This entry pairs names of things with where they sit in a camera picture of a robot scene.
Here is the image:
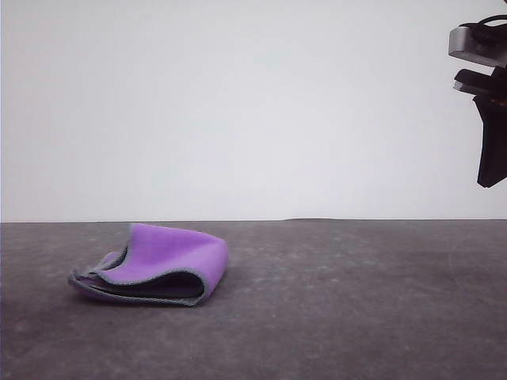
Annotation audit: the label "grey table cloth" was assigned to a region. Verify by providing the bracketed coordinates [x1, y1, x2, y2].
[0, 217, 507, 380]

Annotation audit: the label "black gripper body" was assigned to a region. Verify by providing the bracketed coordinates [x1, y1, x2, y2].
[453, 66, 507, 101]

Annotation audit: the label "purple towel with grey hem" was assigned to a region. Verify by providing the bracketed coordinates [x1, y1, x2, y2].
[67, 222, 231, 308]

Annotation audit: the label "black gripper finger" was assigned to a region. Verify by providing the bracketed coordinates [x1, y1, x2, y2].
[473, 95, 507, 189]

